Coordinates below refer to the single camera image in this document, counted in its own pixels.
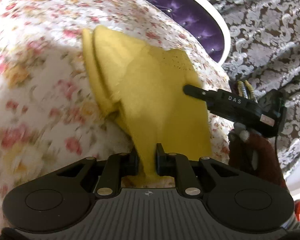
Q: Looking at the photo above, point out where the mustard yellow knit sweater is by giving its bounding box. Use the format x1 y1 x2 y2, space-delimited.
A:
82 25 212 187

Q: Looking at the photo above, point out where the purple tufted headboard white frame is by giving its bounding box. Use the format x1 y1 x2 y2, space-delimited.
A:
147 0 231 65

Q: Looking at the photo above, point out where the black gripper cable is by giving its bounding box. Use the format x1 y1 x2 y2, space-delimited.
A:
272 89 288 170

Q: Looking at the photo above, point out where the brown silver damask curtain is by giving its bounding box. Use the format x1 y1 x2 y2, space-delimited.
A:
208 0 300 177

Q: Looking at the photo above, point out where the floral quilted bedspread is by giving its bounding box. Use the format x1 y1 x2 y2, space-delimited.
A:
0 0 229 231

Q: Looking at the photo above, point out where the right hand maroon knit glove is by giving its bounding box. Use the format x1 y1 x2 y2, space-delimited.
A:
228 123 288 190

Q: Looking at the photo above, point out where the striped yellow black clothes pile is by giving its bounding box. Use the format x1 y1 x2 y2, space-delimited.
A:
237 80 258 103

